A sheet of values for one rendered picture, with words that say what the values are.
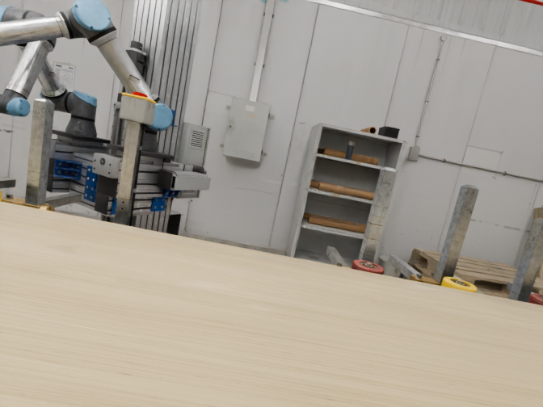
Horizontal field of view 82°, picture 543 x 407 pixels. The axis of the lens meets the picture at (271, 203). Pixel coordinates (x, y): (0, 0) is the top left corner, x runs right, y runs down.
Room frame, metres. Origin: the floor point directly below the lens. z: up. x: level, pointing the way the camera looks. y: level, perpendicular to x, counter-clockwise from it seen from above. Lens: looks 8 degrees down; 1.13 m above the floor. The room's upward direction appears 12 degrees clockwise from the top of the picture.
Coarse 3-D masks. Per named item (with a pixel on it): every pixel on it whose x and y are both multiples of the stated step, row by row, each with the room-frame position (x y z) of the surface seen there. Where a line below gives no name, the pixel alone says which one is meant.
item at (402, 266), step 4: (392, 256) 1.20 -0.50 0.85; (396, 256) 1.21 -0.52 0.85; (388, 260) 1.22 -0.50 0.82; (392, 260) 1.19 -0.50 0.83; (396, 260) 1.16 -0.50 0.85; (400, 260) 1.16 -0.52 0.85; (392, 264) 1.18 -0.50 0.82; (396, 264) 1.15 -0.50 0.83; (400, 264) 1.12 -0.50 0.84; (404, 264) 1.11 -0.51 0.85; (396, 268) 1.14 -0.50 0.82; (400, 268) 1.11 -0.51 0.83; (404, 268) 1.08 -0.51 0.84; (408, 268) 1.06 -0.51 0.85; (412, 268) 1.08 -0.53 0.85; (404, 272) 1.08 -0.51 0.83; (408, 272) 1.05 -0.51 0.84; (412, 272) 1.02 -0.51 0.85; (416, 272) 1.03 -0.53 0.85; (408, 276) 1.04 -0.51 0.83
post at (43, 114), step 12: (36, 108) 0.88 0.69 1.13; (48, 108) 0.89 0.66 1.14; (36, 120) 0.88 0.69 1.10; (48, 120) 0.90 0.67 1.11; (36, 132) 0.88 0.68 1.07; (48, 132) 0.90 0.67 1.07; (36, 144) 0.88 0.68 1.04; (48, 144) 0.91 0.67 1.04; (36, 156) 0.88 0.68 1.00; (48, 156) 0.91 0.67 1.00; (36, 168) 0.88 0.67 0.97; (36, 180) 0.88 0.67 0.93; (36, 192) 0.88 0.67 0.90; (36, 204) 0.88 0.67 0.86
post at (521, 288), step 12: (540, 228) 0.94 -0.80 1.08; (528, 240) 0.97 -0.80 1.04; (540, 240) 0.94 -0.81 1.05; (528, 252) 0.95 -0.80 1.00; (540, 252) 0.94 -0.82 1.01; (528, 264) 0.94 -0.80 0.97; (540, 264) 0.94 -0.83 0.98; (516, 276) 0.97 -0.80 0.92; (528, 276) 0.94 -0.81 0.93; (516, 288) 0.95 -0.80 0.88; (528, 288) 0.94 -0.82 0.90
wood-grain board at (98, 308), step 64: (0, 256) 0.46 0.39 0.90; (64, 256) 0.50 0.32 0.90; (128, 256) 0.56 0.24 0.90; (192, 256) 0.62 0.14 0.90; (256, 256) 0.70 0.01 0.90; (0, 320) 0.31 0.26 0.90; (64, 320) 0.33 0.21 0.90; (128, 320) 0.36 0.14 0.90; (192, 320) 0.39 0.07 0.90; (256, 320) 0.42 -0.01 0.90; (320, 320) 0.46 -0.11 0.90; (384, 320) 0.51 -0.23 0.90; (448, 320) 0.56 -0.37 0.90; (512, 320) 0.63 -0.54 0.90; (0, 384) 0.23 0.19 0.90; (64, 384) 0.25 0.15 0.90; (128, 384) 0.26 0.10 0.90; (192, 384) 0.28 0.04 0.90; (256, 384) 0.29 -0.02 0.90; (320, 384) 0.31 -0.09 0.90; (384, 384) 0.34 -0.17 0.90; (448, 384) 0.36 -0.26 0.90; (512, 384) 0.39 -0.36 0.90
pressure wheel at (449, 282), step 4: (444, 280) 0.81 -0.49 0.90; (448, 280) 0.81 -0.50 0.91; (452, 280) 0.82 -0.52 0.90; (456, 280) 0.83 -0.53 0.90; (460, 280) 0.81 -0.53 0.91; (444, 284) 0.81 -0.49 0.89; (448, 284) 0.80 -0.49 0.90; (452, 284) 0.79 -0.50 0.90; (456, 284) 0.78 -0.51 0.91; (460, 284) 0.80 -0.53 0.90; (464, 284) 0.80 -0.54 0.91; (468, 284) 0.81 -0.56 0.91; (472, 284) 0.81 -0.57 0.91; (456, 288) 0.78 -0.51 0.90; (460, 288) 0.78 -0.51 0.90; (464, 288) 0.77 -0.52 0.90; (468, 288) 0.77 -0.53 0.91; (472, 288) 0.78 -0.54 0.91; (476, 288) 0.79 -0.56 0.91; (476, 292) 0.79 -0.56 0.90
